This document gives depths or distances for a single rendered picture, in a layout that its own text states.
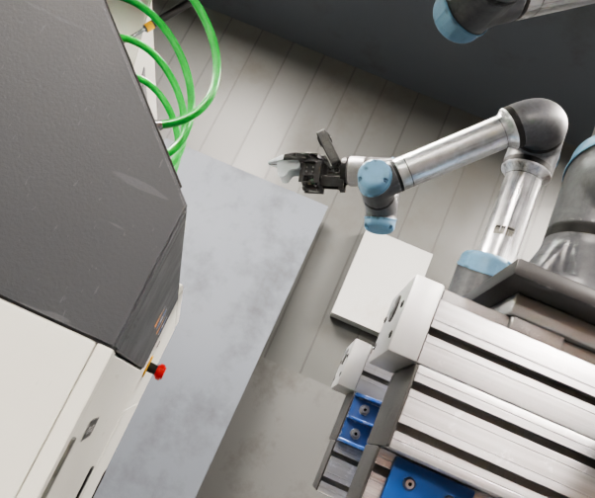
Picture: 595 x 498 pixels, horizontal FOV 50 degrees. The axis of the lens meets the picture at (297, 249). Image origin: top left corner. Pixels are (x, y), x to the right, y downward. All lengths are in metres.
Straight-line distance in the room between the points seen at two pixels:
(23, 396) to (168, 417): 2.36
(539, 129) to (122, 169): 1.01
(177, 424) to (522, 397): 2.40
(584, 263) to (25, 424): 0.60
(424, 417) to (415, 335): 0.08
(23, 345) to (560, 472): 0.54
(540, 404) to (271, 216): 2.69
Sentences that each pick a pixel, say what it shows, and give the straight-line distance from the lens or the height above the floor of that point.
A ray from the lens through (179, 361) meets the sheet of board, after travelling 3.04.
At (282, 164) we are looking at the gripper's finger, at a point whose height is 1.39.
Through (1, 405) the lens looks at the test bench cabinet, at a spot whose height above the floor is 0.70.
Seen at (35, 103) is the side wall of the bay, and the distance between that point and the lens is 0.71.
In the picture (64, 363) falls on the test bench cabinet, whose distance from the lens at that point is 0.64.
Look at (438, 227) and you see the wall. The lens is 3.56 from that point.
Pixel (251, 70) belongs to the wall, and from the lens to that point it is 3.84.
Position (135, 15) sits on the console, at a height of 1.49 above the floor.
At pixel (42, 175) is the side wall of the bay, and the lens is 0.68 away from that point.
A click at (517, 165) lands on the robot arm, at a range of 1.54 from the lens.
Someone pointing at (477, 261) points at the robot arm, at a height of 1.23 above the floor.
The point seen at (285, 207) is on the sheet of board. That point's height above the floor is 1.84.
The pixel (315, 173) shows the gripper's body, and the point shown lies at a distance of 1.58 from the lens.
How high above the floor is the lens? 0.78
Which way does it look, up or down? 16 degrees up
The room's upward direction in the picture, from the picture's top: 24 degrees clockwise
